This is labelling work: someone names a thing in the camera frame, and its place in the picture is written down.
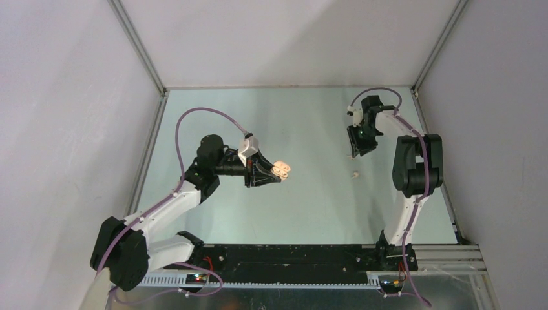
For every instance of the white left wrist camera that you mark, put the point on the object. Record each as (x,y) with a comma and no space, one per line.
(247,148)

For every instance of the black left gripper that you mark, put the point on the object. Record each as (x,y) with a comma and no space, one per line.
(258,172)

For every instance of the aluminium frame corner post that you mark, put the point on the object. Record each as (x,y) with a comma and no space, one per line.
(136,42)
(440,42)

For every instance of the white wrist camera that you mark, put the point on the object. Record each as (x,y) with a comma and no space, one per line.
(356,114)
(247,148)

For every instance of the aluminium frame corner post right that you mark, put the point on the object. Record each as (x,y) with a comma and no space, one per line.
(440,42)

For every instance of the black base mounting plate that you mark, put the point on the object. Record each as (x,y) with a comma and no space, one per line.
(301,264)

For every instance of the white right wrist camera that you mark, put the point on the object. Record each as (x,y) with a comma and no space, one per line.
(356,114)

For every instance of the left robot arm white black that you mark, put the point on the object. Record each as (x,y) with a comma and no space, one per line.
(126,247)

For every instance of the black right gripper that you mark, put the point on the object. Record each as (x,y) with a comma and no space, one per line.
(358,146)

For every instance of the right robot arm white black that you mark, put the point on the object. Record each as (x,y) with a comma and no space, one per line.
(417,169)

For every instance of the aluminium frame corner post left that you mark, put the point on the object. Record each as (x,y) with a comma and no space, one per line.
(136,42)

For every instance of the grey cable duct strip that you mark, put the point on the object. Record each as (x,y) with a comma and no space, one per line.
(167,280)

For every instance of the beige earbud charging case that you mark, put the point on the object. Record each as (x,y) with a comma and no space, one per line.
(281,169)

